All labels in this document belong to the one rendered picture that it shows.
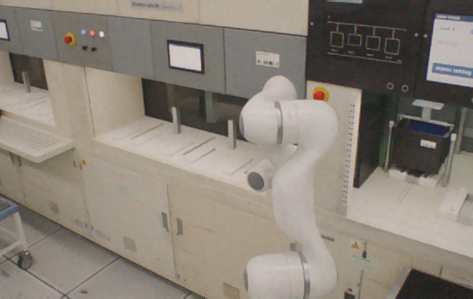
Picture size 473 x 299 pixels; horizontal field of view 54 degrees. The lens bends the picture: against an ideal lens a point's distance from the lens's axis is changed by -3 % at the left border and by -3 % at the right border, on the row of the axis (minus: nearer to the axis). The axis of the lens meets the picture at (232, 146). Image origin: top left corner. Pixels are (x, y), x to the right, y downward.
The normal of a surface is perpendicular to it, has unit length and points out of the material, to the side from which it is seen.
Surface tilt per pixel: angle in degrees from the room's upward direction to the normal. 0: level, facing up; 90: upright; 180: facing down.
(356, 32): 90
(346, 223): 90
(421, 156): 90
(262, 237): 90
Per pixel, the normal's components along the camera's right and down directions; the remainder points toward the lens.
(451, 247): -0.03, -0.91
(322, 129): 0.11, 0.18
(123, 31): -0.57, 0.36
